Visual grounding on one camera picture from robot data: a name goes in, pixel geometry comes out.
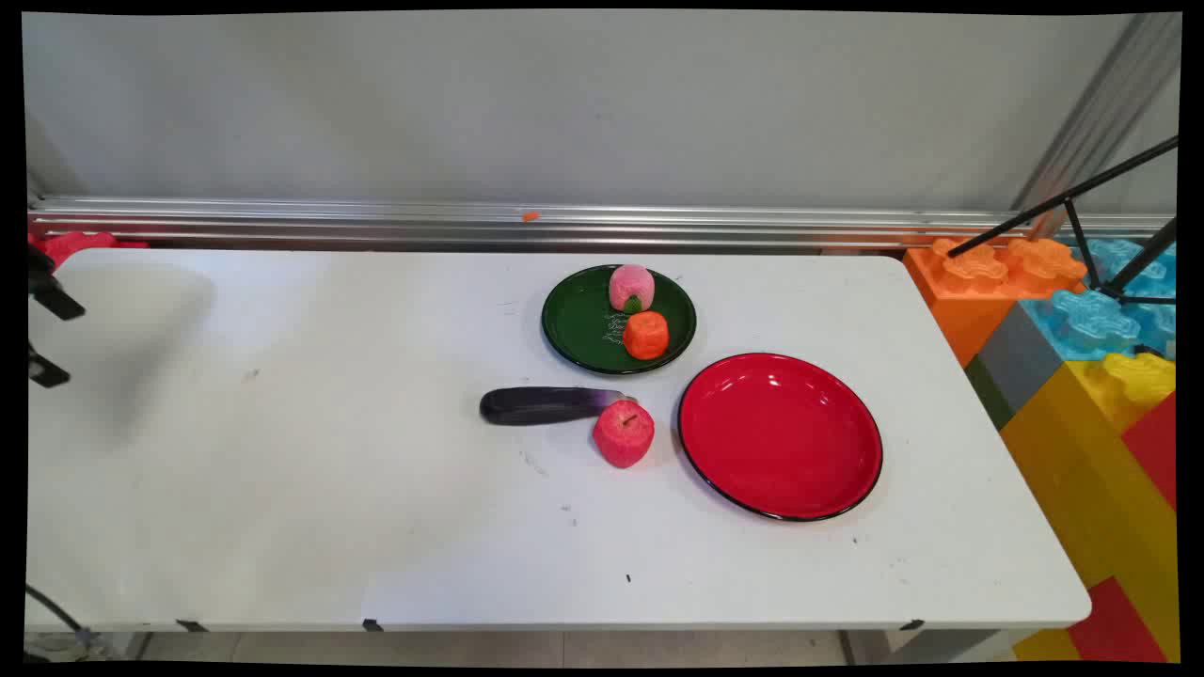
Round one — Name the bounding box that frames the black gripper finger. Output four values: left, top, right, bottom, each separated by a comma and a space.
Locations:
28, 246, 87, 322
28, 342, 72, 389

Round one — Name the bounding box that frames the blue giant building block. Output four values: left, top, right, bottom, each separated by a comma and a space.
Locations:
1021, 239, 1177, 363

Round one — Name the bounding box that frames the slanted aluminium post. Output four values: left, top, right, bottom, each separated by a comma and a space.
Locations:
1011, 14, 1181, 236

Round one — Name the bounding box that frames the pink toy peach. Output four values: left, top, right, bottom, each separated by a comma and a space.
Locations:
609, 264, 656, 314

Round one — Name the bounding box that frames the yellow giant building block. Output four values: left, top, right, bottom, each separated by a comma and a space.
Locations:
1000, 353, 1179, 662

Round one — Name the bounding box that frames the grey table leg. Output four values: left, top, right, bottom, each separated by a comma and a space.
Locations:
837, 629, 1000, 665

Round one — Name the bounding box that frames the red toy apple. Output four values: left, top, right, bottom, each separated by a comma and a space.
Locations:
592, 400, 656, 469

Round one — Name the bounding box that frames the black tripod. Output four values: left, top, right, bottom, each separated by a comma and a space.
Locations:
948, 136, 1179, 307

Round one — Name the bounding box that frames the red round plate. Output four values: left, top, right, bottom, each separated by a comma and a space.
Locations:
677, 353, 884, 523

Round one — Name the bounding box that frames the red giant building block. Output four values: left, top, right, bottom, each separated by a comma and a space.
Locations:
1067, 575, 1169, 664
1121, 393, 1179, 511

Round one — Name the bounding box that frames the horizontal aluminium rail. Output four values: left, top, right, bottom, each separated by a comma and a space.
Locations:
28, 196, 1177, 253

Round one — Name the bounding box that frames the red clamp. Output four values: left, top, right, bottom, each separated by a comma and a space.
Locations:
28, 230, 149, 274

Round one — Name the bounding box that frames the grey giant building block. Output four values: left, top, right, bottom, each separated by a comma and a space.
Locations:
976, 301, 1066, 415

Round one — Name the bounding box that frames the black cable with metal plug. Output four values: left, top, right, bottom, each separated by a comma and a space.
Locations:
25, 585, 95, 648

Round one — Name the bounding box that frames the dark purple toy eggplant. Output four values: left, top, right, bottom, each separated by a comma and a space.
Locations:
480, 386, 639, 427

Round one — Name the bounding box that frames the orange toy mandarin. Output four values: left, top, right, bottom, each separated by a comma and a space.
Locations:
622, 311, 671, 361

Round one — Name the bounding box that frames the orange giant building block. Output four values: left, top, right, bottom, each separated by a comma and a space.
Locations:
903, 235, 1088, 369

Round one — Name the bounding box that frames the dark green round plate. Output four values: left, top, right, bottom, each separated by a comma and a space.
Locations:
541, 264, 698, 375

